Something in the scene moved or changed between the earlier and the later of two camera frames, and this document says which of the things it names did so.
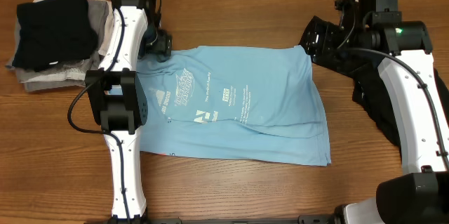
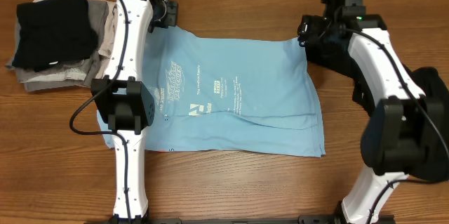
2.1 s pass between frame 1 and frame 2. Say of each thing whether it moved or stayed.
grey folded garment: stayed
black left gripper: moved
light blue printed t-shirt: moved
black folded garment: stayed
